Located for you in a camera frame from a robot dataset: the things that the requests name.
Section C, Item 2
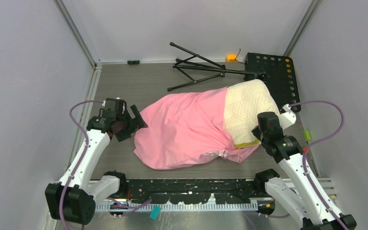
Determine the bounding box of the pink pillowcase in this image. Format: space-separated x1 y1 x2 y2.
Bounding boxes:
134 87 258 170

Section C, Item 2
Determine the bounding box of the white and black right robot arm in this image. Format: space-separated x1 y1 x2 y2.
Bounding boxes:
252 112 357 230

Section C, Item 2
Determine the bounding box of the cream textured pillow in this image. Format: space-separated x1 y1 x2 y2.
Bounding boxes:
223 80 279 149

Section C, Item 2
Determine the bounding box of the green small block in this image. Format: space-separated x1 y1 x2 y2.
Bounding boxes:
303 130 312 142

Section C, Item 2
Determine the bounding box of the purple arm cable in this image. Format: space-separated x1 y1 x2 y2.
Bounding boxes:
287 100 350 230
58 100 107 230

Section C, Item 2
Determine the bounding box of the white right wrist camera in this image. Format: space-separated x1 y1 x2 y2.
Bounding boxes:
278 104 297 129

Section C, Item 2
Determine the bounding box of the black perforated music stand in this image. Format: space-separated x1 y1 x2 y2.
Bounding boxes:
167 42 300 106

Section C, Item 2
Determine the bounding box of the orange yellow small device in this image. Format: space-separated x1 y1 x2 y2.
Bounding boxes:
226 55 238 62

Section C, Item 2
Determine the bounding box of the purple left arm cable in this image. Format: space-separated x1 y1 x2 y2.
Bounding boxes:
58 100 107 230

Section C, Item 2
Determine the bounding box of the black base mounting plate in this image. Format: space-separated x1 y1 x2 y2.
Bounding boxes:
110 179 273 205

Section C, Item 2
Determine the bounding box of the teal tape piece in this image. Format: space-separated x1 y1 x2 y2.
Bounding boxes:
149 205 161 220

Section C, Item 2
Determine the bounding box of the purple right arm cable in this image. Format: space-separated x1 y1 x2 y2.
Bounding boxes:
287 100 350 230

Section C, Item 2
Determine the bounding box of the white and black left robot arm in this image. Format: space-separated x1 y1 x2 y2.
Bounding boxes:
45 98 148 230

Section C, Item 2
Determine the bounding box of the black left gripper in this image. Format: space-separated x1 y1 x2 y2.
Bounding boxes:
115 105 147 141

